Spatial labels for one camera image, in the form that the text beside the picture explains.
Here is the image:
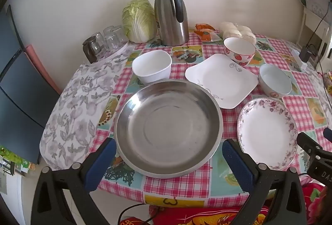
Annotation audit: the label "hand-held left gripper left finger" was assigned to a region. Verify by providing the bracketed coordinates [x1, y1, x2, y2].
[31, 137, 117, 225]

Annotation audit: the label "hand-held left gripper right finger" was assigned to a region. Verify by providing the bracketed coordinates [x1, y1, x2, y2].
[222, 139, 308, 225]

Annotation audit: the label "floral round plate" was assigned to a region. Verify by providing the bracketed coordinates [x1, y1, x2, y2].
[237, 98, 299, 170]

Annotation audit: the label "light blue bowl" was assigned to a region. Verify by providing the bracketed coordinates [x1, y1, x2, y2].
[259, 64, 293, 99]

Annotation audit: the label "stainless steel basin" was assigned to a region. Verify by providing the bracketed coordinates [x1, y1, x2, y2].
[114, 79, 223, 178]

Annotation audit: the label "white square plate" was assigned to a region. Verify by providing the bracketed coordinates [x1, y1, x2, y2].
[185, 54, 259, 109]

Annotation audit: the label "white square bowl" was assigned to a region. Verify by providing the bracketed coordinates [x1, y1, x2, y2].
[132, 50, 173, 84]

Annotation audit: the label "red patterned bowl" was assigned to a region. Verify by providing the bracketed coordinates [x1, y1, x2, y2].
[223, 37, 256, 67]

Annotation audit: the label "yellow snack packet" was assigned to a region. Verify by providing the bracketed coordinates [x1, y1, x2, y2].
[323, 72, 332, 96]

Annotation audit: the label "grey floral cloth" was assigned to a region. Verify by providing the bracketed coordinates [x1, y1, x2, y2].
[39, 43, 135, 171]

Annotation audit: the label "white power strip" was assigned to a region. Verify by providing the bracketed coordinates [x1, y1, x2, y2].
[290, 50, 308, 72]

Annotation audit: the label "black power adapter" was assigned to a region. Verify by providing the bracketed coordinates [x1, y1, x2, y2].
[300, 44, 317, 62]

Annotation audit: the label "colourful papers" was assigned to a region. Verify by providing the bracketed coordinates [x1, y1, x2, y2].
[0, 146, 35, 179]

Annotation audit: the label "dark blue cabinet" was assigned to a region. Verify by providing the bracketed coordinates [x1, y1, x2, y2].
[0, 4, 61, 164]

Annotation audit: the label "white shelf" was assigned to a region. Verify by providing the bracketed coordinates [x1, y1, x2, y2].
[297, 5, 332, 59]

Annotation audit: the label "pink board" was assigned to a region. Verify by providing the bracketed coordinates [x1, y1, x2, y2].
[25, 44, 63, 94]

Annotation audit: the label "clear drinking glass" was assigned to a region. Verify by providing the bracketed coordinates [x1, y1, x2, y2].
[94, 32, 107, 56]
[112, 26, 125, 45]
[105, 34, 120, 53]
[103, 26, 115, 40]

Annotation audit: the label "white box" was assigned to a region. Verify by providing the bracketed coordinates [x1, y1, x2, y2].
[306, 0, 332, 20]

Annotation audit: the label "bag of steamed buns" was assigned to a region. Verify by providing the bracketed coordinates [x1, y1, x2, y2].
[220, 22, 257, 45]

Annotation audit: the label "napa cabbage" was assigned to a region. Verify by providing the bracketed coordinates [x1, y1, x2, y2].
[122, 0, 158, 43]

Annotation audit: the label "stainless steel thermos jug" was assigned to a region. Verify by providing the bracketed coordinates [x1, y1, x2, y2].
[154, 0, 190, 47]

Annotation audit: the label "black adapter cable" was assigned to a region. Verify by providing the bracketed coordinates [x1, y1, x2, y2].
[307, 4, 332, 77]

